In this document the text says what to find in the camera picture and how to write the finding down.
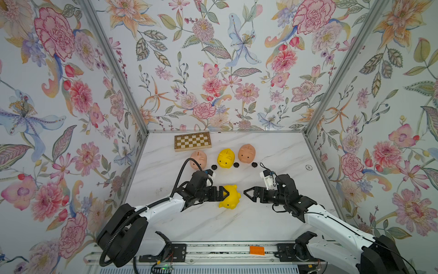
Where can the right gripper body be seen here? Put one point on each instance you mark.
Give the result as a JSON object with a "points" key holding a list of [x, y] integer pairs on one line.
{"points": [[283, 201]]}

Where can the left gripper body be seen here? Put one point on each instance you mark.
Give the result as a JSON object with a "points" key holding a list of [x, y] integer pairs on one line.
{"points": [[201, 195]]}

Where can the yellow piggy bank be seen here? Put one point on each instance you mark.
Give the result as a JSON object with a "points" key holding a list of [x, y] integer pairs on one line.
{"points": [[232, 200], [226, 158]]}

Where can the pink piggy bank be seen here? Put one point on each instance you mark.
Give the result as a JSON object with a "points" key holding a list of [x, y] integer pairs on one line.
{"points": [[246, 154], [200, 157]]}

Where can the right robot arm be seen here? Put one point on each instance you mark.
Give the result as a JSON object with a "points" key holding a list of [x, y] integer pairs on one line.
{"points": [[381, 257]]}

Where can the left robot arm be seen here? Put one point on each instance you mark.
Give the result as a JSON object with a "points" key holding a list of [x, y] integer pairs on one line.
{"points": [[125, 235]]}

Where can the wooden chessboard box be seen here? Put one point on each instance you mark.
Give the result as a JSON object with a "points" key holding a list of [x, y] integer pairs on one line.
{"points": [[194, 141]]}

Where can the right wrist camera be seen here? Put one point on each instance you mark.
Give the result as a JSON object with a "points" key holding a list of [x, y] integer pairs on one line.
{"points": [[268, 178]]}

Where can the orange tag on rail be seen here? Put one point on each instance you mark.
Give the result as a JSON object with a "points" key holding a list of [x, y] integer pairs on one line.
{"points": [[256, 250]]}

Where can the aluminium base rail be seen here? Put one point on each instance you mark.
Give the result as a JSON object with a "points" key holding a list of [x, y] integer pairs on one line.
{"points": [[229, 253]]}

